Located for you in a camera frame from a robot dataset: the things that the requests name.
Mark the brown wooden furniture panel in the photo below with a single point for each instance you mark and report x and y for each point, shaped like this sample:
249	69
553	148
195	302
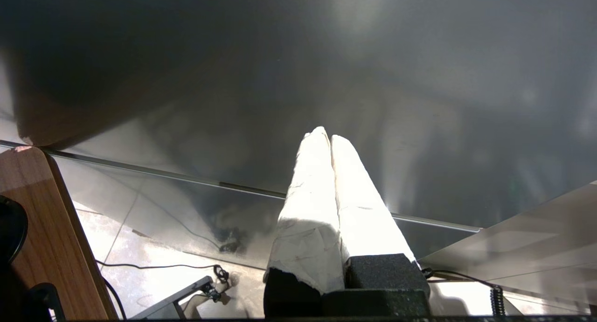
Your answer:
51	228

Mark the stainless steel appliance door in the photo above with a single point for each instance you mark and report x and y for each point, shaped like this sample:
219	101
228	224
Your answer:
280	56

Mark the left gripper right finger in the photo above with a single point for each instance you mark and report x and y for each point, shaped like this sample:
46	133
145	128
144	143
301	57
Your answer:
368	228

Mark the black rounded object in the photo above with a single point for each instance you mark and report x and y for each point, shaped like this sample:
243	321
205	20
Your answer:
11	228

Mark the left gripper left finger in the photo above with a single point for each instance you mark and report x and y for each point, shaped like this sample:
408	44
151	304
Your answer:
308	219

